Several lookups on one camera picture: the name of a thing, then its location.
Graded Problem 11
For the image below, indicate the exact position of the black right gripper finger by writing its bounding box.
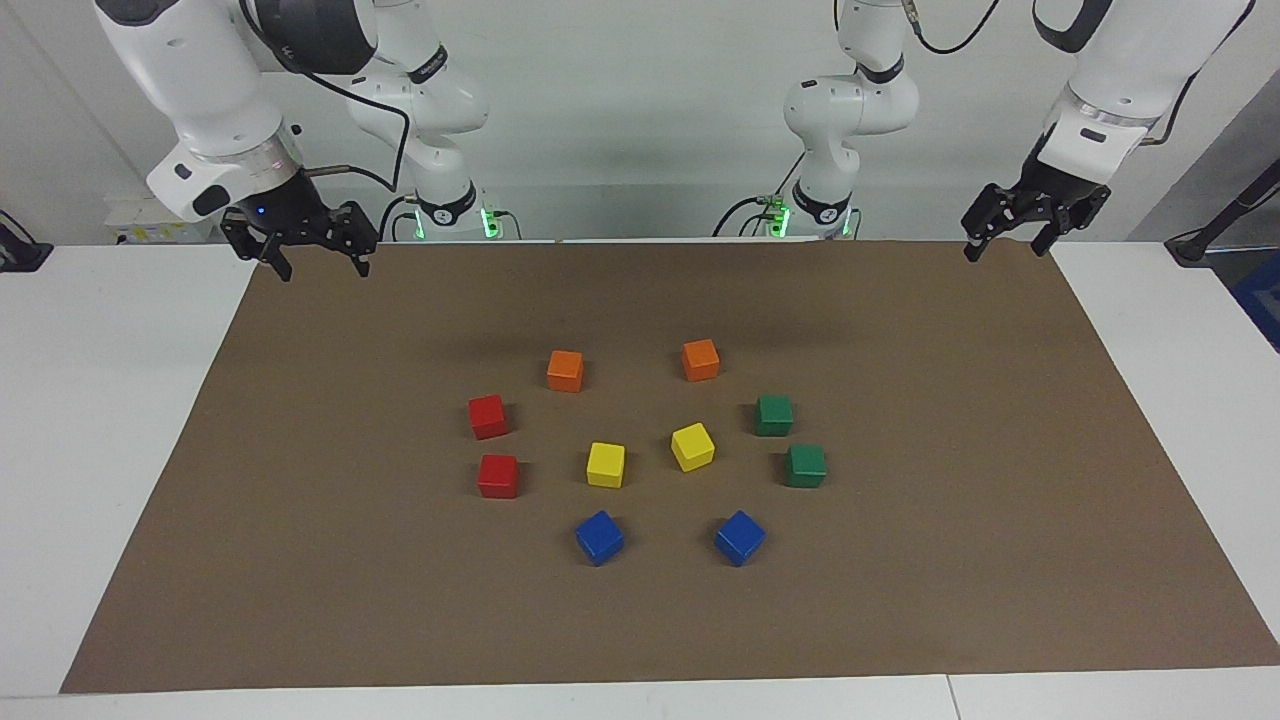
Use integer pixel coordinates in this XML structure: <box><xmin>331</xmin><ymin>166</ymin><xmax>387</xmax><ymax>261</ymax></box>
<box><xmin>334</xmin><ymin>201</ymin><xmax>380</xmax><ymax>279</ymax></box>
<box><xmin>221</xmin><ymin>207</ymin><xmax>294</xmax><ymax>284</ymax></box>

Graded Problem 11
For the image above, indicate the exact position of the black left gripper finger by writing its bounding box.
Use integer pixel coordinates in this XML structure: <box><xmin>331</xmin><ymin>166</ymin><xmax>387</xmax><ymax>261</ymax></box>
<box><xmin>961</xmin><ymin>184</ymin><xmax>1022</xmax><ymax>264</ymax></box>
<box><xmin>1031</xmin><ymin>184</ymin><xmax>1112</xmax><ymax>257</ymax></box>

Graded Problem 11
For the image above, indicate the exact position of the red wooden block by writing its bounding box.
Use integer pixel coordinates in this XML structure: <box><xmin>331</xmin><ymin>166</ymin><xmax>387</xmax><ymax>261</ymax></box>
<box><xmin>468</xmin><ymin>394</ymin><xmax>511</xmax><ymax>441</ymax></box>
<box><xmin>477</xmin><ymin>454</ymin><xmax>521</xmax><ymax>500</ymax></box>

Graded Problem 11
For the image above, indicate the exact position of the green wooden block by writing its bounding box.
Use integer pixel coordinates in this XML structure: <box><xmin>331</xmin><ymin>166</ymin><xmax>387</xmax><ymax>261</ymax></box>
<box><xmin>784</xmin><ymin>443</ymin><xmax>828</xmax><ymax>490</ymax></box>
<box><xmin>754</xmin><ymin>393</ymin><xmax>795</xmax><ymax>438</ymax></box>

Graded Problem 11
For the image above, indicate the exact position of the black tripod stand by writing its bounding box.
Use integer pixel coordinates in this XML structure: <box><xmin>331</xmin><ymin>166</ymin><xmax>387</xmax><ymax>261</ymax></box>
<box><xmin>1165</xmin><ymin>160</ymin><xmax>1280</xmax><ymax>267</ymax></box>

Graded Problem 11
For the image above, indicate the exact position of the blue box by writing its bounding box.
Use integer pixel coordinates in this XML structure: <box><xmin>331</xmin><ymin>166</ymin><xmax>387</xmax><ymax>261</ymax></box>
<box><xmin>1232</xmin><ymin>250</ymin><xmax>1280</xmax><ymax>353</ymax></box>

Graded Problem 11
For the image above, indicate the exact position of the black stand foot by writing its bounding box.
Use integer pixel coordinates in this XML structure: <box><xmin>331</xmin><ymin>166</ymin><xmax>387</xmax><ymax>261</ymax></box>
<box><xmin>0</xmin><ymin>210</ymin><xmax>54</xmax><ymax>273</ymax></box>

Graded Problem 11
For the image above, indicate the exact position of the yellow wooden block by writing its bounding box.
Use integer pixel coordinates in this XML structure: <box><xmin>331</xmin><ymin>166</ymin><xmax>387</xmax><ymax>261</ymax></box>
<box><xmin>670</xmin><ymin>422</ymin><xmax>717</xmax><ymax>473</ymax></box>
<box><xmin>586</xmin><ymin>442</ymin><xmax>627</xmax><ymax>490</ymax></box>

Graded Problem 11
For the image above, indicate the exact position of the brown table mat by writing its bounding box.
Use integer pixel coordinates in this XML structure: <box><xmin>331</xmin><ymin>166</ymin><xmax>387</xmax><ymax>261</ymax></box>
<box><xmin>60</xmin><ymin>240</ymin><xmax>1280</xmax><ymax>694</ymax></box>

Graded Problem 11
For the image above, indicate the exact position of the blue wooden block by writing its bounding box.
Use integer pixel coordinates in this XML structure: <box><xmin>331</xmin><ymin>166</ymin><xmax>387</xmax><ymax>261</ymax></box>
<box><xmin>574</xmin><ymin>510</ymin><xmax>626</xmax><ymax>568</ymax></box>
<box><xmin>713</xmin><ymin>510</ymin><xmax>768</xmax><ymax>568</ymax></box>

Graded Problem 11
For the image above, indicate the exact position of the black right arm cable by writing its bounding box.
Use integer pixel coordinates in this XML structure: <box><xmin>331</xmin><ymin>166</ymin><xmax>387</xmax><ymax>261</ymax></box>
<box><xmin>238</xmin><ymin>0</ymin><xmax>413</xmax><ymax>193</ymax></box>

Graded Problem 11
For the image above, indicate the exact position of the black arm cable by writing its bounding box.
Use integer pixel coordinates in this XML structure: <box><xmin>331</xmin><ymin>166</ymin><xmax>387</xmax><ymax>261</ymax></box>
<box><xmin>238</xmin><ymin>0</ymin><xmax>413</xmax><ymax>193</ymax></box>
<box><xmin>900</xmin><ymin>0</ymin><xmax>1256</xmax><ymax>146</ymax></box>

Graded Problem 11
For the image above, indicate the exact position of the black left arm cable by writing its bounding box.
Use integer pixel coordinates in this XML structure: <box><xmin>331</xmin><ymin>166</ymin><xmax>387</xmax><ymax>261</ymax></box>
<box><xmin>900</xmin><ymin>0</ymin><xmax>1256</xmax><ymax>146</ymax></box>

